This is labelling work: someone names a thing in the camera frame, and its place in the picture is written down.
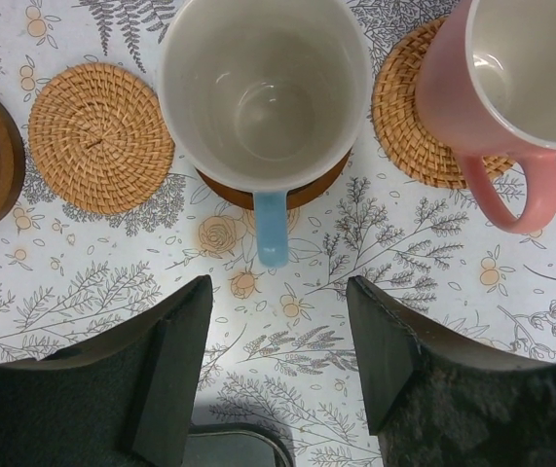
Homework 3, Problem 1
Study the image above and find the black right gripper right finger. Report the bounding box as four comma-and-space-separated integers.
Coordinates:
347, 276, 556, 466

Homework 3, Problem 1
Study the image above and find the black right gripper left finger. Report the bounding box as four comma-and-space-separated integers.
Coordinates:
0, 275, 213, 466

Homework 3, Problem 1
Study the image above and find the pink mug cream inside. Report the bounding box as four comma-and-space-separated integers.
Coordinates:
416, 0, 556, 234

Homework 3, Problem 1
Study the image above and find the blue mug cream inside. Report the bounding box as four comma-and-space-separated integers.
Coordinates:
156, 0, 372, 268

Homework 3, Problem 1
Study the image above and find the black serving tray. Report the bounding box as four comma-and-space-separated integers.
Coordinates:
181, 423, 295, 467

